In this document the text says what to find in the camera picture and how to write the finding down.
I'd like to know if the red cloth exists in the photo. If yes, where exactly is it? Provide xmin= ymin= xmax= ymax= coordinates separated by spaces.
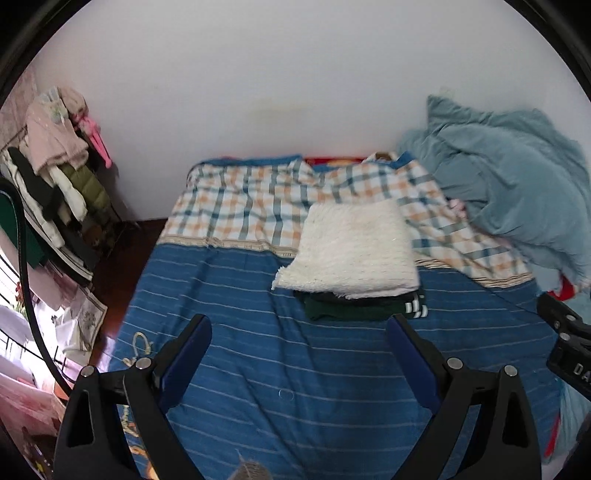
xmin=546 ymin=271 xmax=583 ymax=302

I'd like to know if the blue striped bed sheet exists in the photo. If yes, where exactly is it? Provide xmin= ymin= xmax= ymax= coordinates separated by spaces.
xmin=108 ymin=240 xmax=568 ymax=480

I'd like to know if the black cable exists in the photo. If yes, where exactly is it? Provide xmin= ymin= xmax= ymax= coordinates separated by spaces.
xmin=0 ymin=178 xmax=78 ymax=398

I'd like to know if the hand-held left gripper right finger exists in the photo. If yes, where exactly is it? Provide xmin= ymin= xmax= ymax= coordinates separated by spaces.
xmin=385 ymin=314 xmax=542 ymax=480

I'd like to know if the blue-grey duvet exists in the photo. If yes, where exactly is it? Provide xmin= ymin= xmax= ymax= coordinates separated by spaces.
xmin=397 ymin=95 xmax=591 ymax=291

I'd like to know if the pink plush toy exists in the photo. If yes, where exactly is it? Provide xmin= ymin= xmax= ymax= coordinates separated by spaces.
xmin=75 ymin=114 xmax=114 ymax=169

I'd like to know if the pink coat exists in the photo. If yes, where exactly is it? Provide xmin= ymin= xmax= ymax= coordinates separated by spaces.
xmin=24 ymin=88 xmax=89 ymax=175

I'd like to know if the black clothes rack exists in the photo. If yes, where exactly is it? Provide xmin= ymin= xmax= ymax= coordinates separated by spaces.
xmin=0 ymin=85 xmax=141 ymax=287

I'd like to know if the red headboard cushion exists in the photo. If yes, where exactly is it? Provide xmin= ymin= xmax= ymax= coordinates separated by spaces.
xmin=302 ymin=155 xmax=371 ymax=168

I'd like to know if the green hanging garment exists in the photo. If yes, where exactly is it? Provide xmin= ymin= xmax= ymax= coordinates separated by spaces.
xmin=0 ymin=191 xmax=45 ymax=269

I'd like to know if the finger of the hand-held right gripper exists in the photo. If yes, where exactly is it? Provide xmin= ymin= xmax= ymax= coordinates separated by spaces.
xmin=537 ymin=293 xmax=591 ymax=343

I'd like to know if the black scarf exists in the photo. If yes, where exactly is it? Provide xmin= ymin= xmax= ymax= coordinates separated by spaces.
xmin=7 ymin=148 xmax=66 ymax=223

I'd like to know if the floral print white bag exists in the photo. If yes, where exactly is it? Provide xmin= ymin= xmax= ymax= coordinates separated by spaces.
xmin=61 ymin=286 xmax=108 ymax=354

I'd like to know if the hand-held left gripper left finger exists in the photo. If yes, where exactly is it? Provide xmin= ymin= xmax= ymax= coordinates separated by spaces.
xmin=53 ymin=314 xmax=213 ymax=480

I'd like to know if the white puffer jacket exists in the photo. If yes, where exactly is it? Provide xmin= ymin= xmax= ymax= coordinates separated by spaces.
xmin=47 ymin=165 xmax=89 ymax=223

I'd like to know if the black window railing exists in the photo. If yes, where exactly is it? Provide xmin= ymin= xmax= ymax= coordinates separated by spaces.
xmin=0 ymin=256 xmax=63 ymax=391

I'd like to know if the white fuzzy jacket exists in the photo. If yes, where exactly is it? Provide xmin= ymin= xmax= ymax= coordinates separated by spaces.
xmin=271 ymin=199 xmax=421 ymax=300

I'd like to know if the olive puffer jacket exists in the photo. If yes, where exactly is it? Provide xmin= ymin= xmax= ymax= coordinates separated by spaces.
xmin=62 ymin=164 xmax=112 ymax=219

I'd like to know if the plaid blanket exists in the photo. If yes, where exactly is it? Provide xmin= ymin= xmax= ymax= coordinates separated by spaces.
xmin=163 ymin=154 xmax=535 ymax=289

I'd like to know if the dark green striped garment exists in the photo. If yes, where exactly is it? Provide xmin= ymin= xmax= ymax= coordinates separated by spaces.
xmin=302 ymin=292 xmax=428 ymax=322

